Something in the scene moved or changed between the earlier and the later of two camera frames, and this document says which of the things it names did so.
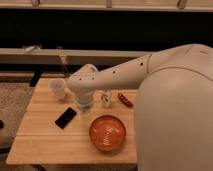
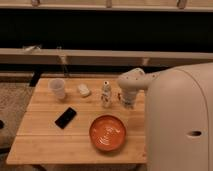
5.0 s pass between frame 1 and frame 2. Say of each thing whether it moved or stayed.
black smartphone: stayed
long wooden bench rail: stayed
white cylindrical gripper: moved
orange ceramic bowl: stayed
